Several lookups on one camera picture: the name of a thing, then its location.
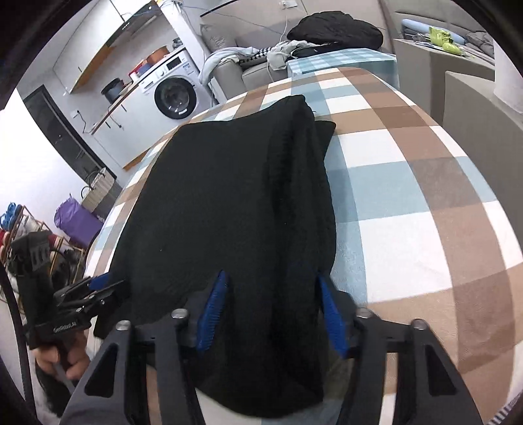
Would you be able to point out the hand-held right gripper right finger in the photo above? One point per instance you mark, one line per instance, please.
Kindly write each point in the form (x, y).
(333, 318)

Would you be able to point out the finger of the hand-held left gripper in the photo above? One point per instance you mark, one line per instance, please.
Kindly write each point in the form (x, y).
(110, 294)
(98, 282)

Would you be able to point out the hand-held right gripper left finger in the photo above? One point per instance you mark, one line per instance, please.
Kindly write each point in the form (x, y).
(210, 314)

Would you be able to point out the black knit sweater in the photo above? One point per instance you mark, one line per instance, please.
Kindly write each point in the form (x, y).
(229, 196)

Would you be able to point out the person's left forearm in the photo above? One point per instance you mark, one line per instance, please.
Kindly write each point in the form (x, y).
(49, 392)

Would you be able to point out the person's left hand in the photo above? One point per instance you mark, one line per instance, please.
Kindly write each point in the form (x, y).
(77, 359)

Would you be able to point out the purple bag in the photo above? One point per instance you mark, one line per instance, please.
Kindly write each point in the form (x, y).
(75, 222)

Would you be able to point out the wooden shoe rack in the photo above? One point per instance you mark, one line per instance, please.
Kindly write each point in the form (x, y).
(16, 229)

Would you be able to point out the wicker laundry basket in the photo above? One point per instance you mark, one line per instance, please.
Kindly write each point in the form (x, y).
(100, 190)

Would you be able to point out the black door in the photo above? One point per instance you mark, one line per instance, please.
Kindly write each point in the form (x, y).
(61, 135)

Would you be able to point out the white kitchen counter cabinet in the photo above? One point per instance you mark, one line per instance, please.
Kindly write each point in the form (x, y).
(130, 126)

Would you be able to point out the black cooking pot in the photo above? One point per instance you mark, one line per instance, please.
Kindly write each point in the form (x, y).
(111, 90)

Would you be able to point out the white washing machine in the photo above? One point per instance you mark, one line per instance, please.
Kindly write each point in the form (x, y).
(175, 94)

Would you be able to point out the red box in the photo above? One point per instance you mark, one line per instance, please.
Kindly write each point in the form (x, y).
(137, 69)

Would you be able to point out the white upper kitchen cabinets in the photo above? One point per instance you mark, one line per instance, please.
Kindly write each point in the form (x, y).
(81, 53)

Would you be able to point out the brown cooking pot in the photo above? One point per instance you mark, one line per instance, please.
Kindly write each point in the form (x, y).
(158, 55)

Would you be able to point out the grey sofa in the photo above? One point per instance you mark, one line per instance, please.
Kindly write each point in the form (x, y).
(229, 77)

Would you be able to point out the grey side table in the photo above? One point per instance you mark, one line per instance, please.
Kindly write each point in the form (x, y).
(421, 81)
(482, 130)

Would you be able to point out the houndstooth cloth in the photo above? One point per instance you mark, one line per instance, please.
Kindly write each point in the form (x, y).
(255, 57)

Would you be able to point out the light blue checked cloth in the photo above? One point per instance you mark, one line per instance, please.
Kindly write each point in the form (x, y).
(347, 57)

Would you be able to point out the black range hood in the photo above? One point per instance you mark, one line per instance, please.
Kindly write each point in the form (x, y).
(135, 20)

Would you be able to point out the pale grey garment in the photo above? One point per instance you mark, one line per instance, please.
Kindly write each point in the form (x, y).
(280, 55)

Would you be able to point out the black flat pouch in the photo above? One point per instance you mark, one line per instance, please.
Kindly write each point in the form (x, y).
(314, 50)

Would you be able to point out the black padded jacket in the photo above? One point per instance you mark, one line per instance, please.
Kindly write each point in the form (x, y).
(335, 28)

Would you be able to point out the lime green toy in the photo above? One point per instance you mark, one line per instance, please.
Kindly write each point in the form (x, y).
(438, 36)
(451, 47)

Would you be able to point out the white paper towel roll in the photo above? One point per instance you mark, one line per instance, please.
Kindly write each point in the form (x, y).
(508, 77)

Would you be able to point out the light blue pillow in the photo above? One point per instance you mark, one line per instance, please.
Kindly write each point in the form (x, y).
(414, 25)

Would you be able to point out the grey duvet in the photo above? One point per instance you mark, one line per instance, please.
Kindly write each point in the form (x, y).
(482, 43)

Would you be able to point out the grey bed headboard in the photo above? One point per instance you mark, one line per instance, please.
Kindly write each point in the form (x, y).
(429, 12)

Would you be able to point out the white wall socket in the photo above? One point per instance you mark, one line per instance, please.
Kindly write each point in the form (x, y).
(288, 4)

